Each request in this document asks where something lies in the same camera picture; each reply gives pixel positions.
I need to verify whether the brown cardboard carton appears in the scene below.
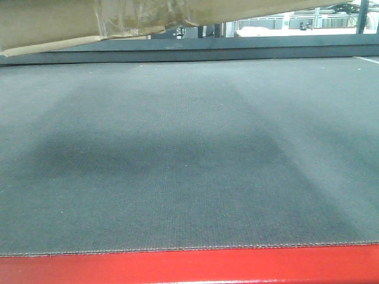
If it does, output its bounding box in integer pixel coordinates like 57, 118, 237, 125
1, 1, 334, 57

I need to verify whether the dark grey conveyor belt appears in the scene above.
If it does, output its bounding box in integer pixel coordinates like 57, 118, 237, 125
1, 57, 378, 256

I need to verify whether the red conveyor frame edge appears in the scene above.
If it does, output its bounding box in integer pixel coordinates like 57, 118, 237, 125
1, 245, 378, 283

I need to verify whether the dark metal post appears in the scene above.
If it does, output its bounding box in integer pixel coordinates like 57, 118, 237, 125
356, 0, 370, 34

